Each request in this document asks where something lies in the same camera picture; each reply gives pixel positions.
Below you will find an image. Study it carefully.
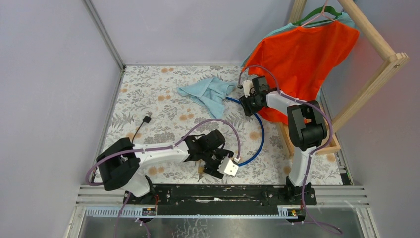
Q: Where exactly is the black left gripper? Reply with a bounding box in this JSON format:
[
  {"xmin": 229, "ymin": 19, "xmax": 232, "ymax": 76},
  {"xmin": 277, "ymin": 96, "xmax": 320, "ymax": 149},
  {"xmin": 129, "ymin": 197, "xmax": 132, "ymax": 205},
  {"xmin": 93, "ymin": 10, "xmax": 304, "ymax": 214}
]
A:
[{"xmin": 201, "ymin": 149, "xmax": 233, "ymax": 180}]

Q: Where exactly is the blue cable lock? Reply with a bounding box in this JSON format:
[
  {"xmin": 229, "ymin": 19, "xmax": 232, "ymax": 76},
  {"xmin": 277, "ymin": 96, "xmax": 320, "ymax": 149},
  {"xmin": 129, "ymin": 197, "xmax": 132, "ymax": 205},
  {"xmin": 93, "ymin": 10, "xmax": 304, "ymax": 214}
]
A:
[{"xmin": 225, "ymin": 96, "xmax": 266, "ymax": 167}]

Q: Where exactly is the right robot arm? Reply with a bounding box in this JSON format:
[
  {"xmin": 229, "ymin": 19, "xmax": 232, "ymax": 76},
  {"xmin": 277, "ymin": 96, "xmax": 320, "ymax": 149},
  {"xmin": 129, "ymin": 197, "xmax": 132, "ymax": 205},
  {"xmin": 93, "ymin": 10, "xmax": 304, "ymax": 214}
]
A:
[{"xmin": 238, "ymin": 76, "xmax": 327, "ymax": 204}]

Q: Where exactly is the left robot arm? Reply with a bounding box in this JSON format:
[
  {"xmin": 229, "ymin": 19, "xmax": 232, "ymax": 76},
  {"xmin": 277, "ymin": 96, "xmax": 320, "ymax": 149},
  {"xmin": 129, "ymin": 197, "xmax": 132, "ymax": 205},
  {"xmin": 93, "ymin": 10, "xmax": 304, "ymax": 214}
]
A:
[{"xmin": 96, "ymin": 130, "xmax": 239, "ymax": 204}]

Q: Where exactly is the brass padlock with key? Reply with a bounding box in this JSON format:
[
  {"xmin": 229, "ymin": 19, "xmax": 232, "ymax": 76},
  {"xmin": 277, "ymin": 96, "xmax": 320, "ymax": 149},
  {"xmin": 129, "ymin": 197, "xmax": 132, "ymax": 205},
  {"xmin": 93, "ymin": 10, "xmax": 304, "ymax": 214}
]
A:
[{"xmin": 195, "ymin": 160, "xmax": 204, "ymax": 182}]

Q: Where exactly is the light blue towel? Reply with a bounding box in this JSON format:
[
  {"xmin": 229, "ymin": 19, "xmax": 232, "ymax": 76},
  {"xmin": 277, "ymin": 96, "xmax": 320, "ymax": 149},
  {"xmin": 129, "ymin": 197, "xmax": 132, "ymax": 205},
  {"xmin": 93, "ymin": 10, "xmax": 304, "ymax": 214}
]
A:
[{"xmin": 177, "ymin": 77, "xmax": 237, "ymax": 119}]

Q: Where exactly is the orange t-shirt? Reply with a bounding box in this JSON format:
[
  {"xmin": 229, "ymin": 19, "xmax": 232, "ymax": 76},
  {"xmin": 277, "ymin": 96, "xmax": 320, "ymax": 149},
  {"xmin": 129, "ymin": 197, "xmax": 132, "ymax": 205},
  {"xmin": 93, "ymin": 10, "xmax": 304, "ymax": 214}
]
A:
[{"xmin": 242, "ymin": 21, "xmax": 360, "ymax": 125}]

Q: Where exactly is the pink clothes hanger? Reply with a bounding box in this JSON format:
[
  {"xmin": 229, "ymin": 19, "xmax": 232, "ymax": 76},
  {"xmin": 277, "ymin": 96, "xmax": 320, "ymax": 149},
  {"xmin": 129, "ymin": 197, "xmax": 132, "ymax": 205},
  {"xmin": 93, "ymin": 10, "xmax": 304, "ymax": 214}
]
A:
[{"xmin": 301, "ymin": 0, "xmax": 337, "ymax": 27}]

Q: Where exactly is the green clothes hanger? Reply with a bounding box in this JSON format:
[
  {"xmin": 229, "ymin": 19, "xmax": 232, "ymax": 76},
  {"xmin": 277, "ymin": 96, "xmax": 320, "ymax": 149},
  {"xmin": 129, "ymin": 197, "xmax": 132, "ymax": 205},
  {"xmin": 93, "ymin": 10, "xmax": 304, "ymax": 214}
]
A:
[{"xmin": 292, "ymin": 5, "xmax": 342, "ymax": 26}]

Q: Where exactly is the wooden clothes rack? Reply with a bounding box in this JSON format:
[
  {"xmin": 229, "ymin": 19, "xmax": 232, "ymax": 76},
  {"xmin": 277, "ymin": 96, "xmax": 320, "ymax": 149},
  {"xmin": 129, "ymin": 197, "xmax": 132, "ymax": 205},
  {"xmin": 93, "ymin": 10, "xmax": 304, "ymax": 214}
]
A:
[{"xmin": 278, "ymin": 0, "xmax": 411, "ymax": 157}]

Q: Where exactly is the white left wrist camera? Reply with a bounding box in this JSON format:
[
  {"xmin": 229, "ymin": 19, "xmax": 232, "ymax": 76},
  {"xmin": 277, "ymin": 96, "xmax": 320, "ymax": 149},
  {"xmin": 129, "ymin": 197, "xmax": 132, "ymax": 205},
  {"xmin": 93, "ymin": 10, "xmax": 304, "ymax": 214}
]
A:
[{"xmin": 217, "ymin": 157, "xmax": 239, "ymax": 176}]

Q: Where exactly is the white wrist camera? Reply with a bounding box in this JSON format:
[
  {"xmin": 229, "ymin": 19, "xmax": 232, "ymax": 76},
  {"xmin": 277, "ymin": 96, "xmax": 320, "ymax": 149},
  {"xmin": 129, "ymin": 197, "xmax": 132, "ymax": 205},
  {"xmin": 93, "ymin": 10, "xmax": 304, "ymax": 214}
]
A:
[
  {"xmin": 238, "ymin": 80, "xmax": 254, "ymax": 98},
  {"xmin": 217, "ymin": 157, "xmax": 239, "ymax": 176}
]

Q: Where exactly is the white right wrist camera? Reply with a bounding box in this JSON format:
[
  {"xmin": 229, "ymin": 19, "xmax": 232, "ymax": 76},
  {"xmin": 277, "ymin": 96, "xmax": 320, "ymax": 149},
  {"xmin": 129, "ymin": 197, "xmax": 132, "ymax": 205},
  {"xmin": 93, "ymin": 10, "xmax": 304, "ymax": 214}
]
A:
[{"xmin": 238, "ymin": 80, "xmax": 254, "ymax": 98}]

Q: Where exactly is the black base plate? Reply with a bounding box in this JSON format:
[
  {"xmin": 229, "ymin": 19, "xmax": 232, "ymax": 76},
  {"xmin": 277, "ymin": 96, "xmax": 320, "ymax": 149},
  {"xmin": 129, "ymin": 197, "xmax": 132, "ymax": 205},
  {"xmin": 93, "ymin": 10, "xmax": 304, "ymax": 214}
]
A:
[{"xmin": 123, "ymin": 184, "xmax": 317, "ymax": 209}]

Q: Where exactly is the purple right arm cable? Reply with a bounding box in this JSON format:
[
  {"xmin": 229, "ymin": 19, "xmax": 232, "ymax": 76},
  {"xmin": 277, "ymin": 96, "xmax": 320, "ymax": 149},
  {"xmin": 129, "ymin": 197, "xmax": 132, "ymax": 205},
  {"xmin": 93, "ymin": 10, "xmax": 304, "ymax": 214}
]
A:
[{"xmin": 237, "ymin": 65, "xmax": 344, "ymax": 237}]

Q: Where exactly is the aluminium slotted rail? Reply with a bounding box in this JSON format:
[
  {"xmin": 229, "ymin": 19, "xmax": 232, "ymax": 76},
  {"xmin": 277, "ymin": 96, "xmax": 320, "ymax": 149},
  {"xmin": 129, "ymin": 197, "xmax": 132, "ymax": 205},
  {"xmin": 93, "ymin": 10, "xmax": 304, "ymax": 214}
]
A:
[{"xmin": 85, "ymin": 205, "xmax": 306, "ymax": 220}]

